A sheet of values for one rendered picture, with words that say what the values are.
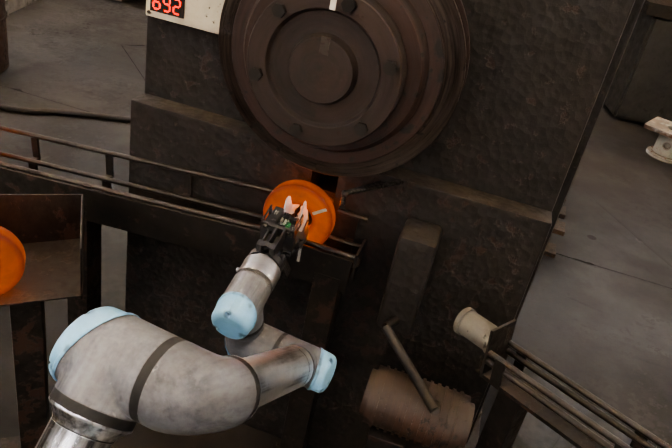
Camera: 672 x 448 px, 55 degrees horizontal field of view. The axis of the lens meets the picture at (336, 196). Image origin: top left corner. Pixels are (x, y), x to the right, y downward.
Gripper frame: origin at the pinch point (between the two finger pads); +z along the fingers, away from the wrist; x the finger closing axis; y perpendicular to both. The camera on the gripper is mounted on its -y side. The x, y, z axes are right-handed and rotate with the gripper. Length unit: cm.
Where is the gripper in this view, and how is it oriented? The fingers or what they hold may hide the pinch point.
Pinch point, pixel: (300, 207)
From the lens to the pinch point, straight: 139.5
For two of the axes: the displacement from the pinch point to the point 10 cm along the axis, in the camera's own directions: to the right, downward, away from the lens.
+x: -9.4, -2.9, 1.7
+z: 3.2, -6.2, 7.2
